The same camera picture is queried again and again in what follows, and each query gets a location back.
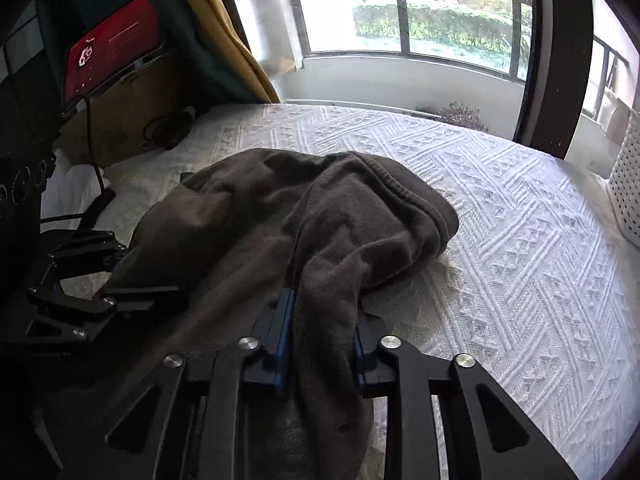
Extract cardboard box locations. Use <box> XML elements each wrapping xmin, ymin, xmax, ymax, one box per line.
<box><xmin>56</xmin><ymin>56</ymin><xmax>186</xmax><ymax>168</ymax></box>

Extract dark grey t-shirt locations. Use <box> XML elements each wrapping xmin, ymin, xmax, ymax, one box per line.
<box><xmin>79</xmin><ymin>150</ymin><xmax>459</xmax><ymax>479</ymax></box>

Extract white textured bedspread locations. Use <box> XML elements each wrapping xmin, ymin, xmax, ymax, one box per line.
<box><xmin>41</xmin><ymin>104</ymin><xmax>639</xmax><ymax>479</ymax></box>

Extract red screen tablet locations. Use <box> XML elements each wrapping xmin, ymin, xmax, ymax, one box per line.
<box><xmin>63</xmin><ymin>0</ymin><xmax>160</xmax><ymax>105</ymax></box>

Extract dark window frame post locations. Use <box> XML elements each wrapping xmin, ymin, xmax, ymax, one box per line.
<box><xmin>514</xmin><ymin>0</ymin><xmax>593</xmax><ymax>159</ymax></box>

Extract balcony railing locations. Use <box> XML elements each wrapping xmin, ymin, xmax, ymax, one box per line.
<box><xmin>288</xmin><ymin>0</ymin><xmax>630</xmax><ymax>84</ymax></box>

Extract black headphones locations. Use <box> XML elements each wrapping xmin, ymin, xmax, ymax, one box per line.
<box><xmin>142</xmin><ymin>106</ymin><xmax>195</xmax><ymax>151</ymax></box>

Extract white pillow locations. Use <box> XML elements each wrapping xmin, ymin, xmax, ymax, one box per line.
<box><xmin>40</xmin><ymin>148</ymin><xmax>108</xmax><ymax>228</ymax></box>

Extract white perforated basket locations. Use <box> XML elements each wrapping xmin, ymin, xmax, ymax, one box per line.
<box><xmin>606</xmin><ymin>110</ymin><xmax>640</xmax><ymax>247</ymax></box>

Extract left yellow curtain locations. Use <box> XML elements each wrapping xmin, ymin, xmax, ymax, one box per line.
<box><xmin>186</xmin><ymin>0</ymin><xmax>280</xmax><ymax>104</ymax></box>

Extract dried flower plant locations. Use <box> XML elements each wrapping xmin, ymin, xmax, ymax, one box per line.
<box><xmin>416</xmin><ymin>101</ymin><xmax>488</xmax><ymax>132</ymax></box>

